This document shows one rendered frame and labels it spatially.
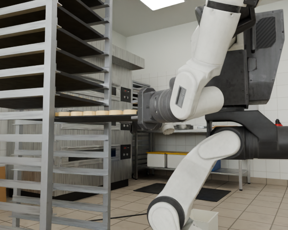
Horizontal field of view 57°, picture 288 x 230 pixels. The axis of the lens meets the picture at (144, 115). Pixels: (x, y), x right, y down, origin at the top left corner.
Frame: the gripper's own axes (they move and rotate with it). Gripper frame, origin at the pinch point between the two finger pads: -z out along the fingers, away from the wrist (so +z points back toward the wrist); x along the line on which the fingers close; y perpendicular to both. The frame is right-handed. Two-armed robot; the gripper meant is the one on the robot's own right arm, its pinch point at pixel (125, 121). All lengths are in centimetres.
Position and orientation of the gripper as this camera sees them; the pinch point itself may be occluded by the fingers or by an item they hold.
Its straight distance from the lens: 135.3
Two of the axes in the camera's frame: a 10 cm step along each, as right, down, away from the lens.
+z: 9.2, 0.4, 4.0
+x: 0.1, -10.0, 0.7
